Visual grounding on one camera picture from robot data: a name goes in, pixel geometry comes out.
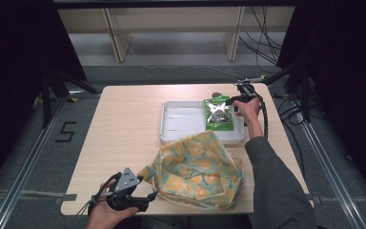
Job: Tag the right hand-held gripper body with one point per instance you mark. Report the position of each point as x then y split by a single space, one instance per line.
248 92

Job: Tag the aluminium floor rail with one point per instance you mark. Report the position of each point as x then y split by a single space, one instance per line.
28 159
324 152

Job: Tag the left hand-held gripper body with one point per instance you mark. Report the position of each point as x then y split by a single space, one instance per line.
127 181

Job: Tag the grey floor tape strip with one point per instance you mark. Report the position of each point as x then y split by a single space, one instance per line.
28 193

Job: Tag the orange-patterned cloth bag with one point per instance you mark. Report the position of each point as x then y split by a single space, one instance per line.
197 175

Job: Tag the green snack packet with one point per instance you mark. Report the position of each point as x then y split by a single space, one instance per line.
219 122

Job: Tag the white plastic tray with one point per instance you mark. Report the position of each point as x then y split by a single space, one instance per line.
184 122

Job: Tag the person's right hand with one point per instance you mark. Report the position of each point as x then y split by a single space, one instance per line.
250 111

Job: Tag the black tape floor numeral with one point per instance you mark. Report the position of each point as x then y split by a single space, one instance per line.
66 127

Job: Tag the yellow floor tape piece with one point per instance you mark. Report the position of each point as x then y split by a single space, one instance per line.
74 99
263 76

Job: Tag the black curtain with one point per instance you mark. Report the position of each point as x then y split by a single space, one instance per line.
12 79
346 79

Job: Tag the black metal stand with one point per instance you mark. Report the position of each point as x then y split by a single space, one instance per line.
49 92
301 86

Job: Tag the person's left hand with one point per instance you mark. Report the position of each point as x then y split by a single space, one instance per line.
105 218

